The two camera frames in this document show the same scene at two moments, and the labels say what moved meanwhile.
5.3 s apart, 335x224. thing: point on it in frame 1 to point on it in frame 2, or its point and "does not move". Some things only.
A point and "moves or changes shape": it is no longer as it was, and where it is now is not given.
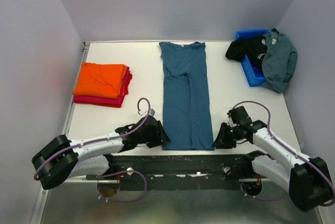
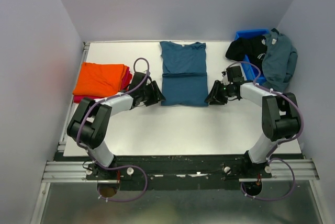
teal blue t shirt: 187,118 moves or changes shape
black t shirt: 255,47 does not move
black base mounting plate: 183,172 does not move
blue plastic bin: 254,75 does not move
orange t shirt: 103,80 does not move
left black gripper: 160,137 to 157,96
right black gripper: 222,142 to 214,96
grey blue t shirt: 279,61 does not move
